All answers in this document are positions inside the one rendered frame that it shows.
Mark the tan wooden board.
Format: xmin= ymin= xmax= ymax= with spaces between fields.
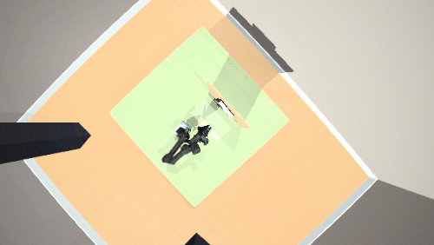
xmin=206 ymin=80 xmax=251 ymax=129

